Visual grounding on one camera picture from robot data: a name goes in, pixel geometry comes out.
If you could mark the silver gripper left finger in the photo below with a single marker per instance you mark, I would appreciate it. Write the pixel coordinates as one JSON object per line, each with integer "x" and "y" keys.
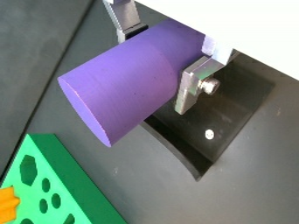
{"x": 124, "y": 16}

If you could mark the purple cylinder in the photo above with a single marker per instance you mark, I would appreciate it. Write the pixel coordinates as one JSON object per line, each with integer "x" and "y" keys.
{"x": 122, "y": 86}

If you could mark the green shape sorter block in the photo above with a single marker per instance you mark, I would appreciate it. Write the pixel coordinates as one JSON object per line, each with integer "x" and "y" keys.
{"x": 56, "y": 192}

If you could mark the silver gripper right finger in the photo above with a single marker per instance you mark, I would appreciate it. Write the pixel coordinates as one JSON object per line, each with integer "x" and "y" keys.
{"x": 196, "y": 76}

